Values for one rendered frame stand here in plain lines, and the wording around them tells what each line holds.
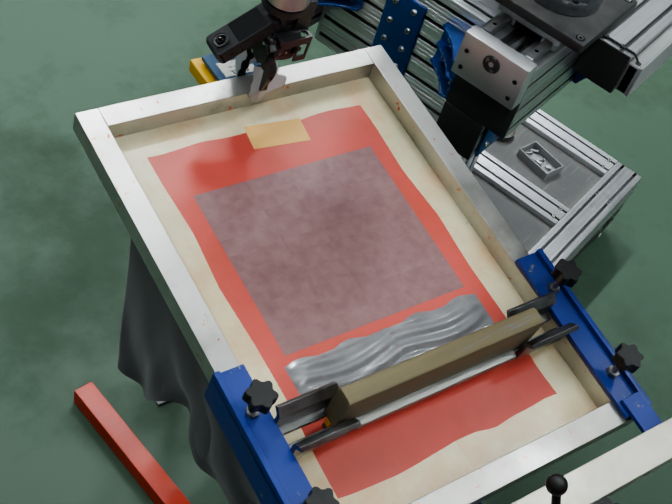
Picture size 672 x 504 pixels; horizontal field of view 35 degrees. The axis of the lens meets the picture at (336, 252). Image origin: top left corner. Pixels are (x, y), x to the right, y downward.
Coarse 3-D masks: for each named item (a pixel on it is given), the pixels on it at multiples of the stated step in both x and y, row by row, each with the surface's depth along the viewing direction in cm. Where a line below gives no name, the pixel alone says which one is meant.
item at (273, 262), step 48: (240, 144) 172; (192, 192) 164; (240, 192) 166; (288, 192) 169; (240, 240) 161; (288, 240) 164; (240, 288) 156; (288, 288) 159; (336, 288) 161; (288, 336) 154; (336, 336) 157; (288, 384) 150; (384, 432) 150; (432, 432) 152; (336, 480) 144; (384, 480) 146
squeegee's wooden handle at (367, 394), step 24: (528, 312) 156; (480, 336) 151; (504, 336) 153; (528, 336) 158; (408, 360) 145; (432, 360) 146; (456, 360) 148; (480, 360) 155; (360, 384) 141; (384, 384) 142; (408, 384) 145; (336, 408) 142; (360, 408) 142
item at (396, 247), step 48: (288, 144) 175; (336, 144) 178; (384, 144) 181; (336, 192) 172; (384, 192) 175; (336, 240) 167; (384, 240) 170; (432, 240) 172; (384, 288) 164; (432, 288) 167; (480, 288) 170; (480, 384) 159; (528, 384) 162
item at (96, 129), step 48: (192, 96) 170; (240, 96) 174; (384, 96) 187; (96, 144) 159; (432, 144) 180; (480, 192) 177; (144, 240) 152; (192, 288) 150; (528, 288) 169; (192, 336) 146; (576, 432) 155; (480, 480) 146
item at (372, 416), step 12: (492, 360) 158; (504, 360) 158; (468, 372) 155; (480, 372) 156; (432, 384) 152; (444, 384) 153; (456, 384) 154; (408, 396) 150; (420, 396) 150; (384, 408) 147; (396, 408) 148; (360, 420) 145; (372, 420) 146
